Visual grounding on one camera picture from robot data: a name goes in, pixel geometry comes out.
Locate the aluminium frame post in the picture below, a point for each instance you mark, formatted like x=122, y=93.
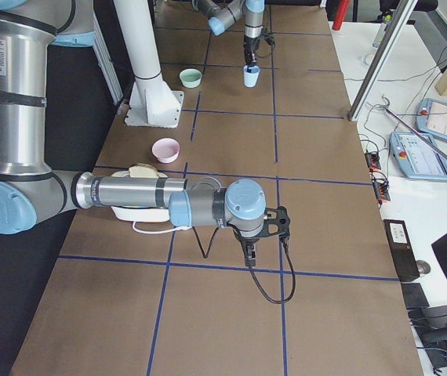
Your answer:
x=394, y=29

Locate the black box with label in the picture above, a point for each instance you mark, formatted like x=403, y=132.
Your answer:
x=401, y=250

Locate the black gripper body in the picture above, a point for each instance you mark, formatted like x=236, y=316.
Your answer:
x=247, y=236
x=249, y=45

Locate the pink bowl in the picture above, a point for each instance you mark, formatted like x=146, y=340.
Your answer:
x=166, y=150

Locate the pale green bowl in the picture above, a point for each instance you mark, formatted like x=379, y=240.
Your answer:
x=190, y=78

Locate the orange black connector block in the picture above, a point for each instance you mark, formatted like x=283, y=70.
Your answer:
x=380, y=182

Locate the cream white toaster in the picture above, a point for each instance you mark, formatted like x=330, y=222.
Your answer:
x=141, y=214

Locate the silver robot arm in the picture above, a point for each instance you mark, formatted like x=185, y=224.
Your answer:
x=220, y=19
x=31, y=192

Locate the teach pendant far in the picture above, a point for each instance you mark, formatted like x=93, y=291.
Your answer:
x=432, y=118

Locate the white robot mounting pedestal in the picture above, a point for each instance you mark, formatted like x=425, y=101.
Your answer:
x=152, y=102

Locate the teach pendant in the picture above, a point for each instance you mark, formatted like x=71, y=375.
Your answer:
x=416, y=159
x=432, y=118

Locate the toasted bread slice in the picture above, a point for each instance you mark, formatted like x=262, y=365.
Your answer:
x=143, y=171

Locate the blue cup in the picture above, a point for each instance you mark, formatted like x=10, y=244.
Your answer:
x=250, y=79

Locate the black device with cables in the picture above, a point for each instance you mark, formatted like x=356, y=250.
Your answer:
x=430, y=323

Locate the teach pendant near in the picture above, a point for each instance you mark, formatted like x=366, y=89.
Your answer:
x=416, y=159

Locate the red cylinder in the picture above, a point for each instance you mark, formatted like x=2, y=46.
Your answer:
x=341, y=12

